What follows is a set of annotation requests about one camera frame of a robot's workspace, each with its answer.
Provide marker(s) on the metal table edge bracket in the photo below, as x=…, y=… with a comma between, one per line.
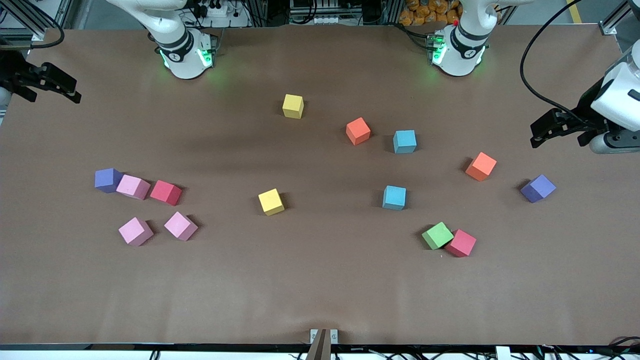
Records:
x=324, y=342

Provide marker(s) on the green foam block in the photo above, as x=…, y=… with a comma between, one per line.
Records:
x=437, y=235

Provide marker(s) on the bag of orange fruit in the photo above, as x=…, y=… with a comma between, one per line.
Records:
x=430, y=12

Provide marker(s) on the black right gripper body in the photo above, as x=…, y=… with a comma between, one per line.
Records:
x=13, y=71

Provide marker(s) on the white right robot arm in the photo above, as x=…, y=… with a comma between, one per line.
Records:
x=182, y=55

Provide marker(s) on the orange foam block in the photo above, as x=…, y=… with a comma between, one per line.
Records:
x=358, y=131
x=481, y=166

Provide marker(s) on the purple foam block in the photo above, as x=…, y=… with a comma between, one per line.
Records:
x=538, y=188
x=106, y=180

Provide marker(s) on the small white box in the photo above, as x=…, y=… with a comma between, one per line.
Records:
x=502, y=353

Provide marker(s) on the white power strip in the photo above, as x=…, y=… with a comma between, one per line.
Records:
x=215, y=10

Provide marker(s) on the blue foam block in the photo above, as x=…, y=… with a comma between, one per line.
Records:
x=394, y=197
x=404, y=141

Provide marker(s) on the red foam block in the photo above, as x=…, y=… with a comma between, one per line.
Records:
x=462, y=244
x=166, y=192

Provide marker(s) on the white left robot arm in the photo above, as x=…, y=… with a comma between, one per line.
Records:
x=462, y=55

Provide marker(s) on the aluminium frame profile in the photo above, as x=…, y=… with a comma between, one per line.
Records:
x=37, y=20
x=617, y=20

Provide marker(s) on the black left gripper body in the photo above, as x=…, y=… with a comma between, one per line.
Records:
x=588, y=107

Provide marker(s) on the yellow foam block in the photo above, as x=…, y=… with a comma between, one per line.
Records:
x=271, y=202
x=293, y=106

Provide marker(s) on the pink foam block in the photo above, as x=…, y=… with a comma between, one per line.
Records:
x=180, y=226
x=135, y=231
x=133, y=187

